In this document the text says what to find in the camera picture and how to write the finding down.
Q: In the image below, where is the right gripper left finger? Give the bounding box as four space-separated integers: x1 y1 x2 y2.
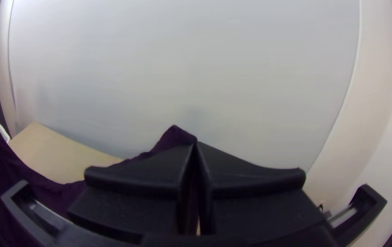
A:
67 144 197 243

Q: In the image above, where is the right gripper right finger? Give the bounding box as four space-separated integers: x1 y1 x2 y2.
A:
195 141 325 236

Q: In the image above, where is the dark t-shirt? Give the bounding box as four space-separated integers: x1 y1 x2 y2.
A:
0 96 198 247

